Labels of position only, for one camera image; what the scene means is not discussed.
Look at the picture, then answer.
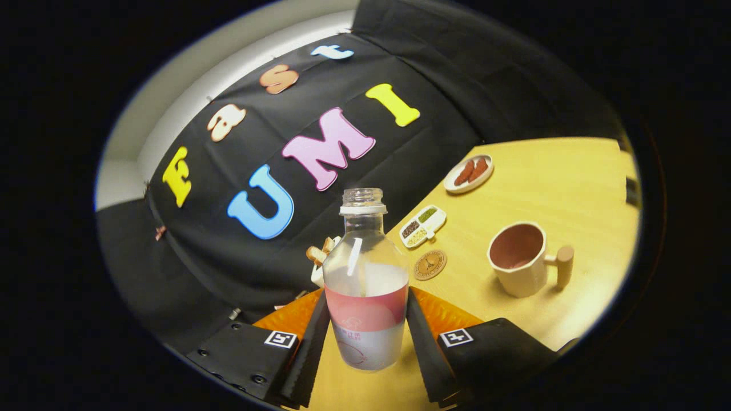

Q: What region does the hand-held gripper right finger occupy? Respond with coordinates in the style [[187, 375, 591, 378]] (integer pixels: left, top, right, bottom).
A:
[[405, 287, 559, 409]]

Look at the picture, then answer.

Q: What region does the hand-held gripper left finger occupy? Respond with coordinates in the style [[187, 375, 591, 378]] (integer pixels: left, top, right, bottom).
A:
[[186, 288, 332, 409]]

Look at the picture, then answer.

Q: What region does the clear juice bottle pink label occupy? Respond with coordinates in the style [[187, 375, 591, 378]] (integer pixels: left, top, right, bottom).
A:
[[323, 188, 411, 372]]

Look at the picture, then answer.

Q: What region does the round cork coaster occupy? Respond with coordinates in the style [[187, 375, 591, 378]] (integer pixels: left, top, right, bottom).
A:
[[413, 249, 448, 281]]

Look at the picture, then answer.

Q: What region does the cream cup wooden handle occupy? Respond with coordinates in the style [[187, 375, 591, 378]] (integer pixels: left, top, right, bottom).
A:
[[487, 221, 575, 299]]

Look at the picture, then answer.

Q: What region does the cream toaster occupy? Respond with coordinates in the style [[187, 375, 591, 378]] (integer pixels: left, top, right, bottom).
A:
[[310, 237, 343, 288]]

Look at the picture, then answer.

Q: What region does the white divided bean tray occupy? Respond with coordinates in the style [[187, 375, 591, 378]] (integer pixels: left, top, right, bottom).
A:
[[399, 205, 447, 249]]

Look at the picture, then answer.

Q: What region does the white round plate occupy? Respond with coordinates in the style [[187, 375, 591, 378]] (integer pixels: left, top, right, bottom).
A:
[[444, 154, 495, 195]]

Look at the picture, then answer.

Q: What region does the wooden table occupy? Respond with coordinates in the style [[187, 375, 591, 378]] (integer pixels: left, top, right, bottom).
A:
[[286, 137, 641, 411]]

